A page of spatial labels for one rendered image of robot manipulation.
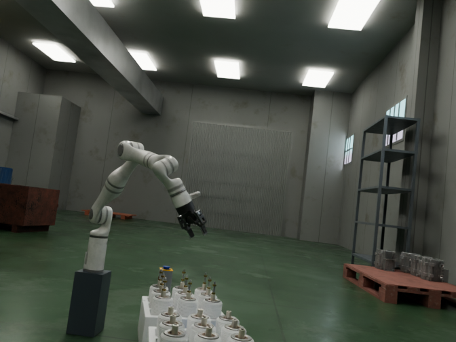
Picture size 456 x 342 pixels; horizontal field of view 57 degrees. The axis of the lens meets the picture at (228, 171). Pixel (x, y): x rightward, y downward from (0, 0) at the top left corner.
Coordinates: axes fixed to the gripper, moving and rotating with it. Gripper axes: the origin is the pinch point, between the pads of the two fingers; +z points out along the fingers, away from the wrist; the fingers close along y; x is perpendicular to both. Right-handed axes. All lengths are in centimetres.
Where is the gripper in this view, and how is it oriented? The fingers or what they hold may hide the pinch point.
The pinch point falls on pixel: (198, 234)
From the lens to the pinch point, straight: 177.6
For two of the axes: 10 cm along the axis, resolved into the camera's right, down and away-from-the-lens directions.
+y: 6.4, -2.3, -7.3
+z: 4.3, 9.0, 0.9
